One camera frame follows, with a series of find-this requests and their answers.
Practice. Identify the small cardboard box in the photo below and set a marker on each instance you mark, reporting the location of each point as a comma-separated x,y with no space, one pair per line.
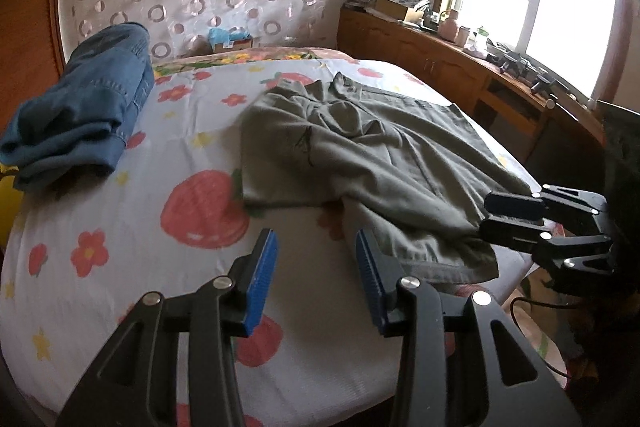
239,44

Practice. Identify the wooden cabinet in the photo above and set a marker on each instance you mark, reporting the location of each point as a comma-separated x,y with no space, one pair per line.
440,57

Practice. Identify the green-capped bottle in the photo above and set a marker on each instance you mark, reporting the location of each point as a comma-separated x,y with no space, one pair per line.
480,41

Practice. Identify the black device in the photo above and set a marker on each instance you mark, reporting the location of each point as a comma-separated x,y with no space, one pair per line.
522,68

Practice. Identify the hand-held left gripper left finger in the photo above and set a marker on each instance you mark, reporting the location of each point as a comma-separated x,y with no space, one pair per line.
260,279

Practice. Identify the wooden headboard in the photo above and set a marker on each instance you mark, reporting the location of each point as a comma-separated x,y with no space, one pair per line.
30,32

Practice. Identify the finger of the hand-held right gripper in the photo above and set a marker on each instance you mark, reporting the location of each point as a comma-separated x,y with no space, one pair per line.
510,234
512,205

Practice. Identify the white cup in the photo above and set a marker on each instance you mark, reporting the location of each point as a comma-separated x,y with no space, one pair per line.
463,37

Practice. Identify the pink vase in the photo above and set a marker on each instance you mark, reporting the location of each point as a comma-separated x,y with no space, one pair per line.
449,27

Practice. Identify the grey-green pants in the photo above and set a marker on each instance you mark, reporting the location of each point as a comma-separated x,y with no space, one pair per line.
375,157

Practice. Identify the open cardboard box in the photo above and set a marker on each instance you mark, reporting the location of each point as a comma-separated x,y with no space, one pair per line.
397,9

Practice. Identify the folded blue jeans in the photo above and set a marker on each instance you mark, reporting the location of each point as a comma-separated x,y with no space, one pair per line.
85,107

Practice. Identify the pink floral blanket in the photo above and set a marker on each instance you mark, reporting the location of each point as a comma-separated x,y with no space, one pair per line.
280,55

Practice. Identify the floral patterned cloth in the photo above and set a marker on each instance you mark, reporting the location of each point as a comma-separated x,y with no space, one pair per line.
535,337

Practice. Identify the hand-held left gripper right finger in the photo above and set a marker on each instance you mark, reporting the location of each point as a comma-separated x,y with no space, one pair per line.
370,282

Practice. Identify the yellow object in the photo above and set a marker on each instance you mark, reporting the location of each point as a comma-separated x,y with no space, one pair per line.
7,207

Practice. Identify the blue plastic packet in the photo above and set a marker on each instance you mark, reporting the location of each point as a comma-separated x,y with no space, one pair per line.
225,36

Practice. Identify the white floral bedsheet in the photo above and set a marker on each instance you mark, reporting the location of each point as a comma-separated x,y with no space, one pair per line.
150,217

